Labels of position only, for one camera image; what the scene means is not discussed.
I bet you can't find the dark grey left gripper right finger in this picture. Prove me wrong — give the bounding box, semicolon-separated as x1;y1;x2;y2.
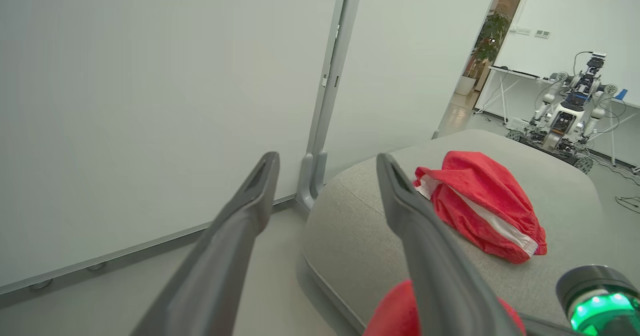
376;153;527;336

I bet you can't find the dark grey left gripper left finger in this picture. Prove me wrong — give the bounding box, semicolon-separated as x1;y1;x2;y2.
130;151;281;336

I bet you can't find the plain red garment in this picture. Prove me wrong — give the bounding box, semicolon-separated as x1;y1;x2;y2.
363;279;527;336

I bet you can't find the red garment with white stripe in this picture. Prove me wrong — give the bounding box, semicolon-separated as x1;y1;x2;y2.
413;150;548;264

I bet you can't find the grey fabric sofa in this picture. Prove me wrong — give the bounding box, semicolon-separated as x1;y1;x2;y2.
300;128;640;336

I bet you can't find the grey partition foot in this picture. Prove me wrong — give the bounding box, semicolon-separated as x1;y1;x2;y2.
312;150;328;199
297;153;316;210

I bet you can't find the white plant pot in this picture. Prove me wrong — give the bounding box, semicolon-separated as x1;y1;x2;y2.
454;75;478;96

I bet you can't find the white wheeled background robot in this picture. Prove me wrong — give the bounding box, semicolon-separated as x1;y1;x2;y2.
506;52;621;175

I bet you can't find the white long table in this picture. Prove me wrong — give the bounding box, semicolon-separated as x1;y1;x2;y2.
487;66;640;166

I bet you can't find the green potted plant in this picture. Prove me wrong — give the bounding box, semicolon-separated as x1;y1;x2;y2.
470;10;512;65

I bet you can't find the grey partition bottom rail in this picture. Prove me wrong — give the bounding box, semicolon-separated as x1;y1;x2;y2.
0;193;301;296

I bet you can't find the black floor cable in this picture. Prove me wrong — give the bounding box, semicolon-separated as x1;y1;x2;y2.
614;196;640;214

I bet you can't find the grey double partition post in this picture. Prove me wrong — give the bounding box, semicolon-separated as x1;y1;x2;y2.
306;0;367;176

